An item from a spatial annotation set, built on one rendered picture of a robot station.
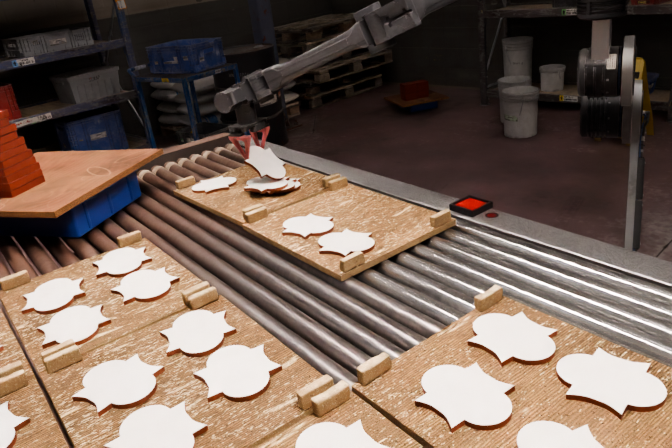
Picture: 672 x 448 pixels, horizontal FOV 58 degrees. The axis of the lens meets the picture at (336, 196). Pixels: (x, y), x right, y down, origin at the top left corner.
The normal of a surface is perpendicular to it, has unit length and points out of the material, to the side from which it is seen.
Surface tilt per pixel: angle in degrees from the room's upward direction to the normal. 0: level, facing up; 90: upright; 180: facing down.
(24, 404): 0
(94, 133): 90
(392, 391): 0
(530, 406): 0
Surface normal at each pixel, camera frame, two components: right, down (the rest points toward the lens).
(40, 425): -0.12, -0.92
